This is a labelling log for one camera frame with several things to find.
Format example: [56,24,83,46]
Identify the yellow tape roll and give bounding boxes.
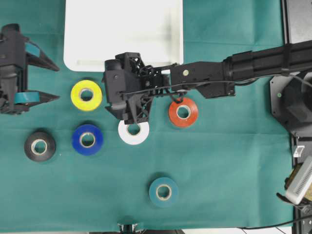
[70,80,102,112]

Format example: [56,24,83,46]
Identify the white tape roll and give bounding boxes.
[118,120,150,145]

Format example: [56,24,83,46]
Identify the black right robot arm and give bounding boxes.
[102,41,312,124]

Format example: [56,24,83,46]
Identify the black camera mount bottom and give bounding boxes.
[117,223,140,234]

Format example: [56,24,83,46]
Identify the red tape roll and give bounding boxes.
[168,97,199,128]

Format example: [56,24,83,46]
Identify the green table cloth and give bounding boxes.
[0,0,293,232]

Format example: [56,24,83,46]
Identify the blue tape roll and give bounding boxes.
[72,124,104,156]

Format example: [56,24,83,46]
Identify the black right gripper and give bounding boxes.
[102,52,168,123]

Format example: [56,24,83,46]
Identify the small white label tag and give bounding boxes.
[293,145,305,158]

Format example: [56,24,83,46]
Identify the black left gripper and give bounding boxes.
[0,23,60,115]

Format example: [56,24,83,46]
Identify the white perforated box device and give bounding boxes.
[286,156,312,205]

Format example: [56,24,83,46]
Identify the white plastic case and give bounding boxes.
[63,0,184,72]

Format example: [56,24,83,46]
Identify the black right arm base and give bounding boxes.
[270,72,312,137]

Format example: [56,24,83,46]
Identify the black tape roll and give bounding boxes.
[24,132,56,162]

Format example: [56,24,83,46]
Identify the black cable bottom right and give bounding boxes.
[240,214,312,230]

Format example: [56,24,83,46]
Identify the teal tape roll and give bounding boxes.
[149,177,179,208]

